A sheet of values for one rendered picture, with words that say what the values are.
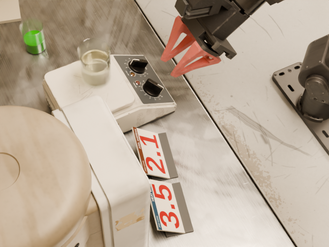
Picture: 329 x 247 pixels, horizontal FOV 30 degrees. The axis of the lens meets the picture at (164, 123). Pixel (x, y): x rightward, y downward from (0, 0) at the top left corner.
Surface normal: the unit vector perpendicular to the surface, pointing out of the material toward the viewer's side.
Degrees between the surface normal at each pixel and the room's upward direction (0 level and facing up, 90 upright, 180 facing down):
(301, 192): 0
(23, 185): 3
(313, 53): 54
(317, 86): 90
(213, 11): 90
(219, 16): 40
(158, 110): 90
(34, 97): 0
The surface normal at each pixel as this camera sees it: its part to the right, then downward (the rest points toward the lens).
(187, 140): 0.04, -0.54
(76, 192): 0.55, -0.33
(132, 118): 0.48, 0.75
